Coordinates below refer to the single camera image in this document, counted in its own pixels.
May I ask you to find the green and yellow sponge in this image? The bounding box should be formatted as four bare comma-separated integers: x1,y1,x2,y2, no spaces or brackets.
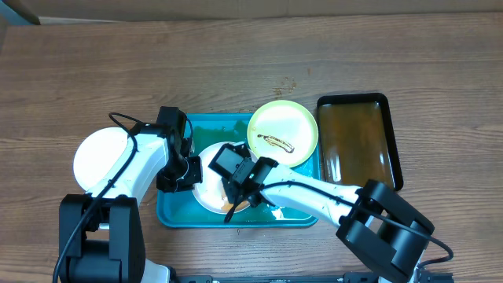
218,200,250,214

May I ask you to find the white plate with sauce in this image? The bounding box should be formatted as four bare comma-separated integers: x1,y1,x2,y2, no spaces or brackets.
193,141,235,215

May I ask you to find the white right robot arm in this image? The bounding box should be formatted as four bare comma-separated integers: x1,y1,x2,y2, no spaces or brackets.
209,158,435,282

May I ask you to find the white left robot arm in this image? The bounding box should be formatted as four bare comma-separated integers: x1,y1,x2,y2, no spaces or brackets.
53,123,203,282

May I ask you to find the black tray with brown water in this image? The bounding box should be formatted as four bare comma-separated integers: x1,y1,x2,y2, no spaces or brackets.
316,93,404,191

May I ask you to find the yellow-green plate with sauce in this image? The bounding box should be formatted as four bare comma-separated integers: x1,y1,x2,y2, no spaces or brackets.
247,100,319,167

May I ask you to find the brown cardboard wall panel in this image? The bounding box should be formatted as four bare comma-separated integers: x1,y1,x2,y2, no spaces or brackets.
1,0,502,24

